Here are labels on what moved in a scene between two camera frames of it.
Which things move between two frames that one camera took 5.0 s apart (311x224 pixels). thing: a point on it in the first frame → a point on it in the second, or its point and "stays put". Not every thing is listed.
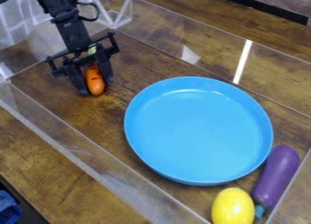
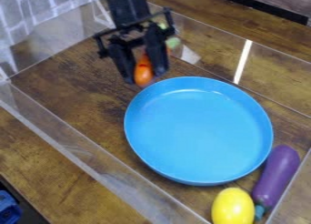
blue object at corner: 9,208 stays put
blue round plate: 199,131 stays put
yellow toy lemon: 232,207 stays put
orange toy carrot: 95,79 → 143,72
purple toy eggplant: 278,172 stays put
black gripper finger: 77,77 → 124,58
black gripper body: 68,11 → 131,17
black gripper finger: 104,62 → 155,38
